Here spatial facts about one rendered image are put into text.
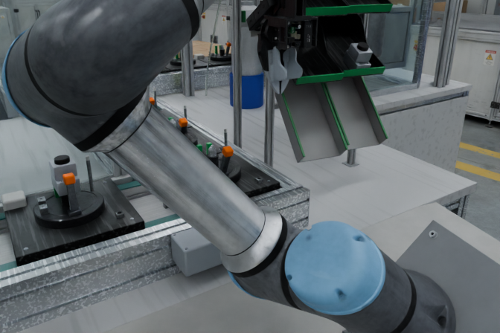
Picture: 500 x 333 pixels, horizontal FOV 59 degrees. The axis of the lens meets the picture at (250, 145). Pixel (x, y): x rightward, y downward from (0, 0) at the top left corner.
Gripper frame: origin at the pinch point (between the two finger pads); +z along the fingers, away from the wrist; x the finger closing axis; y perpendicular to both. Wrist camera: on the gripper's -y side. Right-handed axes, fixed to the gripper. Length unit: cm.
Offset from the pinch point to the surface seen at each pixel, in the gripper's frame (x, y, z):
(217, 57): 67, -149, 24
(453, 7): 159, -72, -4
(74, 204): -38.9, -14.2, 21.8
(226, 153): -5.9, -10.8, 17.0
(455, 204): 63, 5, 43
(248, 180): 1.0, -12.6, 26.3
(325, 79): 22.9, -11.4, 3.7
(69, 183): -39.1, -14.0, 17.0
